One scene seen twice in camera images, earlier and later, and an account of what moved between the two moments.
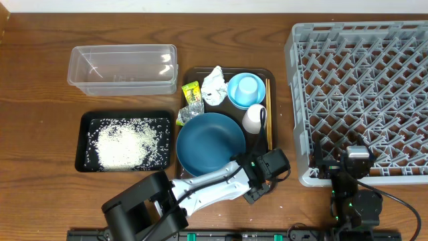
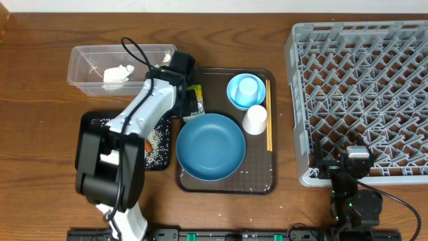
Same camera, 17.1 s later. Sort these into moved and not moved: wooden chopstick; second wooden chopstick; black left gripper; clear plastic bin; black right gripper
Moved: black left gripper
Not moved: wooden chopstick; second wooden chopstick; black right gripper; clear plastic bin
